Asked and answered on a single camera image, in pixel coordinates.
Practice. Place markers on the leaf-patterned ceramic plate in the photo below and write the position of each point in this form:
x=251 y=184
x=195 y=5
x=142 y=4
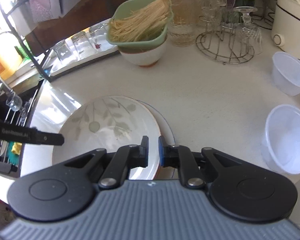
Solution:
x=110 y=122

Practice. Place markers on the upturned drinking glass middle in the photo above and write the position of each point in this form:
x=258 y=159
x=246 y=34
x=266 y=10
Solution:
x=82 y=45

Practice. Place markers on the dry noodle bundle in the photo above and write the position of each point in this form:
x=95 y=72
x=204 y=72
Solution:
x=144 y=24

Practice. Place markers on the upturned drinking glass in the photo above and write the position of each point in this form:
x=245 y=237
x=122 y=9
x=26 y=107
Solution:
x=63 y=52
x=98 y=34
x=82 y=45

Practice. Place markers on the white ceramic bowl under colander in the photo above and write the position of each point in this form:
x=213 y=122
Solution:
x=143 y=57

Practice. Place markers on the black metal shelf rack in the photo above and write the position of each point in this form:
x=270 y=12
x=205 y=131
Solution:
x=39 y=24

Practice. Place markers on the upturned drinking glass right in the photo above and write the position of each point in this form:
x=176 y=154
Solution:
x=98 y=34

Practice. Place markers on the white glass tray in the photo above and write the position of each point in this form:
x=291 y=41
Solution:
x=59 y=68

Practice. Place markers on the red-lidded clear plastic jar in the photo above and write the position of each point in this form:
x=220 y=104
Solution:
x=181 y=29

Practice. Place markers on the green colander basket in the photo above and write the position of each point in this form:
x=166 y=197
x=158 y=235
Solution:
x=123 y=11

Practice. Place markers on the white electric cooking pot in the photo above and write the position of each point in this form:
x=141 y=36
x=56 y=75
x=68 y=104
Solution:
x=286 y=27

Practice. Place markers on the translucent plastic bowl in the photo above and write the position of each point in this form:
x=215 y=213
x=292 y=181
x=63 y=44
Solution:
x=281 y=140
x=286 y=73

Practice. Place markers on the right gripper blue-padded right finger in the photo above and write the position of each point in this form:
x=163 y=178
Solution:
x=181 y=158

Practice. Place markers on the wire glass holder rack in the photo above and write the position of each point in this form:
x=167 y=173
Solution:
x=221 y=38

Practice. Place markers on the upturned drinking glass left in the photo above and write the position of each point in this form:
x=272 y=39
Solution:
x=63 y=52

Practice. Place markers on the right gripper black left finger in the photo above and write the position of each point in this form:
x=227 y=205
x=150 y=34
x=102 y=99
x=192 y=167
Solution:
x=120 y=163

